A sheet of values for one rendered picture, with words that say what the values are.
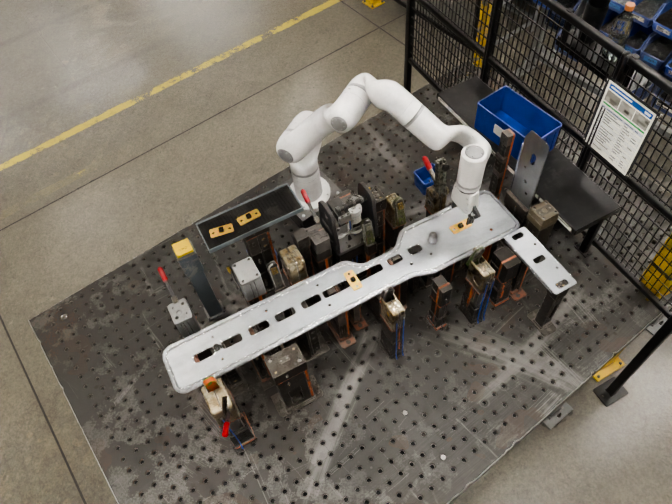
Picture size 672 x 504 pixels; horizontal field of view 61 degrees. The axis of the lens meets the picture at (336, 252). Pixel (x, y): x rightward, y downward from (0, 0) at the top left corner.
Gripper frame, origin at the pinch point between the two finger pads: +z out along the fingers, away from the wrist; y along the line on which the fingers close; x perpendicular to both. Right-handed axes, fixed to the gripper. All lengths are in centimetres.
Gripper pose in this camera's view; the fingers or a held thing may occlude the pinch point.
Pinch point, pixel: (462, 213)
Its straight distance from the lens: 213.6
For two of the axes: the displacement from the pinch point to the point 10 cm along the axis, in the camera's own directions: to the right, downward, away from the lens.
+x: 8.8, -4.2, 2.2
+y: 4.8, 7.1, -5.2
